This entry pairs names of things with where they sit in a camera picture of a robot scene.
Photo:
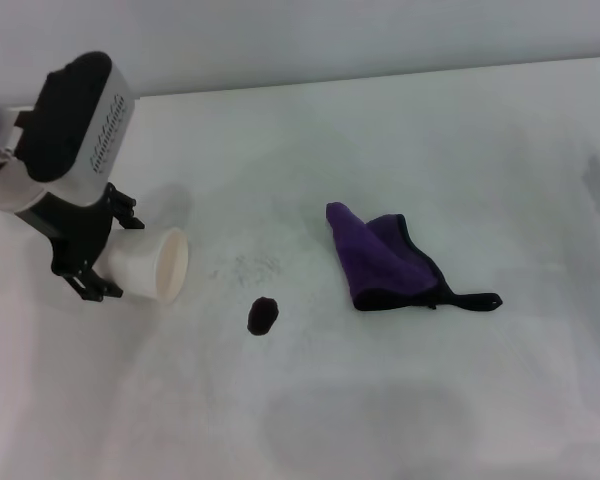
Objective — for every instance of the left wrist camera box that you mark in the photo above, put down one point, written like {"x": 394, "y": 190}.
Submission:
{"x": 65, "y": 125}

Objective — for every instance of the small dark object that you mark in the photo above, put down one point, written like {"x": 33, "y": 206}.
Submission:
{"x": 262, "y": 315}

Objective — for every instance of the white paper cup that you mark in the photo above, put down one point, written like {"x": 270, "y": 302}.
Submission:
{"x": 145, "y": 260}

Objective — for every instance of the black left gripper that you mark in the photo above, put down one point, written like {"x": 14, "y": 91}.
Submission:
{"x": 75, "y": 230}

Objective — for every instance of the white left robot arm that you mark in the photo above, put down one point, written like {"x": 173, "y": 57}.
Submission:
{"x": 5, "y": 175}

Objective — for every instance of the purple rag with black trim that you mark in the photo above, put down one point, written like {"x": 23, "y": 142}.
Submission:
{"x": 375, "y": 260}

